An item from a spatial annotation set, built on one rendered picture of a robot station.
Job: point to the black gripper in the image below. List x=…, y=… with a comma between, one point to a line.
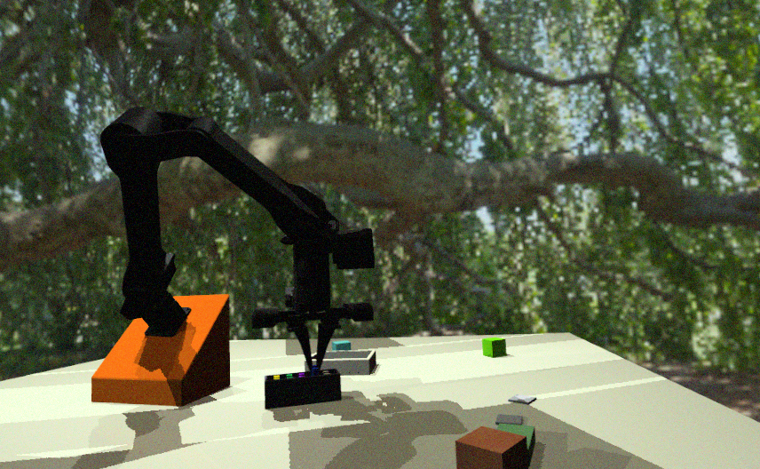
x=311, y=293

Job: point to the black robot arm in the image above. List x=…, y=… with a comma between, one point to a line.
x=137, y=141

